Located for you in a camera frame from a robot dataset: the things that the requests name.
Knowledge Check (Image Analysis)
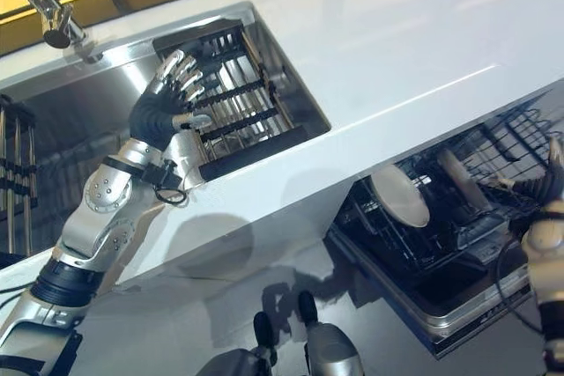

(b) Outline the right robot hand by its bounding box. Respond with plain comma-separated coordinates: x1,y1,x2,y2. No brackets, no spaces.
484,135,564,219

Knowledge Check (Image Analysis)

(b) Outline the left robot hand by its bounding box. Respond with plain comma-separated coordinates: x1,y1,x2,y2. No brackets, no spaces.
130,48,214,153

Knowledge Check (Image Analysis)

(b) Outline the cream ceramic plate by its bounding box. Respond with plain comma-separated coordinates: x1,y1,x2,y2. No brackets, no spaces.
369,164,431,229
435,148,493,212

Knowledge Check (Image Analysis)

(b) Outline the stainless steel kitchen sink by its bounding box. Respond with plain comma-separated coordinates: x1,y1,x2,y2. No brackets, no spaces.
0,1,332,269

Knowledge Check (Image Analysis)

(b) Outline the small black sink dish rack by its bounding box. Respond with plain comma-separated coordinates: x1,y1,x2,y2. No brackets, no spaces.
152,17,317,182

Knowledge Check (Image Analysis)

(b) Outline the large black sink dish rack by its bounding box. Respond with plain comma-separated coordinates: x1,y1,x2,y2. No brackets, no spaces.
0,93,40,259

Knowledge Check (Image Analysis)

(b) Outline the chrome gooseneck kitchen faucet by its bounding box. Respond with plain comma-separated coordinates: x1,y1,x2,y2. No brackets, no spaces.
0,0,106,65

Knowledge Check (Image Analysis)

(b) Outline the left robot leg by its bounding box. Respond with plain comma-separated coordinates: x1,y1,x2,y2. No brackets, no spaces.
210,311,284,376

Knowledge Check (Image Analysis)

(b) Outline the robot leg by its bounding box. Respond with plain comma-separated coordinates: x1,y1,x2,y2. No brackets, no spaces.
297,290,367,376
210,311,284,376

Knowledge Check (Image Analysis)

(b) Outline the right robot leg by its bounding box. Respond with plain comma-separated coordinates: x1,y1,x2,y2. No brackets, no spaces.
297,290,367,376

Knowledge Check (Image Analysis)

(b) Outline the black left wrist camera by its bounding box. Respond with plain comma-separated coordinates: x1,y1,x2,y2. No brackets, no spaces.
143,159,182,191

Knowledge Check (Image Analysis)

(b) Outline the dark wire dishwasher upper rack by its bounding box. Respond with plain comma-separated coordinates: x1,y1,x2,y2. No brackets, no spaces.
481,95,564,166

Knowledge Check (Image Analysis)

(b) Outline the thin black camera cable loop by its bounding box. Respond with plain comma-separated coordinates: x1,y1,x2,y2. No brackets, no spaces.
152,186,189,209

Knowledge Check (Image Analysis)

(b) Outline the black right forearm cable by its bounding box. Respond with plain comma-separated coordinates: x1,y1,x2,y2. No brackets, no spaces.
494,238,548,334

